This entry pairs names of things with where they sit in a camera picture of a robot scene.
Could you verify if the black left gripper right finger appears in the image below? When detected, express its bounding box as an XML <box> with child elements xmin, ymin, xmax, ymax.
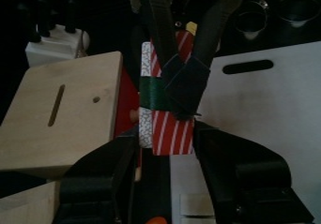
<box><xmin>193</xmin><ymin>120</ymin><xmax>316</xmax><ymax>224</ymax></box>

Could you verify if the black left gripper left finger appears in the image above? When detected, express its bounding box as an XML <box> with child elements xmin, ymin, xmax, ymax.
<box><xmin>51</xmin><ymin>126</ymin><xmax>142</xmax><ymax>224</ymax></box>

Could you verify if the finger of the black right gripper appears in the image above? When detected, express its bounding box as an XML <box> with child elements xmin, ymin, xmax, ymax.
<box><xmin>140</xmin><ymin>0</ymin><xmax>189</xmax><ymax>82</ymax></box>
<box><xmin>164</xmin><ymin>0</ymin><xmax>247</xmax><ymax>121</ymax></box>

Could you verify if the striped salmon toy sushi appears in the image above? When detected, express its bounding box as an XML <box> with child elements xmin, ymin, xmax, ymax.
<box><xmin>137</xmin><ymin>30</ymin><xmax>197</xmax><ymax>157</ymax></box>

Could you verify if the tan wooden toy piece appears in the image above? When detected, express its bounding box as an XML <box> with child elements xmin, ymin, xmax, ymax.
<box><xmin>185</xmin><ymin>21</ymin><xmax>200</xmax><ymax>37</ymax></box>

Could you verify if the white segmented toy block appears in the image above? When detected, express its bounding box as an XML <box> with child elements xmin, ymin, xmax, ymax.
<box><xmin>178</xmin><ymin>193</ymin><xmax>217</xmax><ymax>224</ymax></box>

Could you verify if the small dark metal cup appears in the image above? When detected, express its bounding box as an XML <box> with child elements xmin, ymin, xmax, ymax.
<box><xmin>277</xmin><ymin>0</ymin><xmax>321</xmax><ymax>29</ymax></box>
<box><xmin>232</xmin><ymin>0</ymin><xmax>272</xmax><ymax>42</ymax></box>

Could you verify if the white cutting board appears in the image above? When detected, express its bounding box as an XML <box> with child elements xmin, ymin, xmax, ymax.
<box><xmin>169</xmin><ymin>40</ymin><xmax>321</xmax><ymax>224</ymax></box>

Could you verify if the wooden box with greens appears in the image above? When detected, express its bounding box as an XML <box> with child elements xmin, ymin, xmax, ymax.
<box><xmin>0</xmin><ymin>180</ymin><xmax>66</xmax><ymax>224</ymax></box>

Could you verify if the small orange toy piece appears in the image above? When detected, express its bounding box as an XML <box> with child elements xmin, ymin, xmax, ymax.
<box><xmin>145</xmin><ymin>216</ymin><xmax>170</xmax><ymax>224</ymax></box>

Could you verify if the wooden slotted box red base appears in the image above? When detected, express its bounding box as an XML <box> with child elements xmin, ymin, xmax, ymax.
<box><xmin>0</xmin><ymin>51</ymin><xmax>142</xmax><ymax>181</ymax></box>

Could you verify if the small white toy appliance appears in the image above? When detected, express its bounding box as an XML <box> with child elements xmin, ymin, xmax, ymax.
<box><xmin>25</xmin><ymin>23</ymin><xmax>91</xmax><ymax>68</ymax></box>

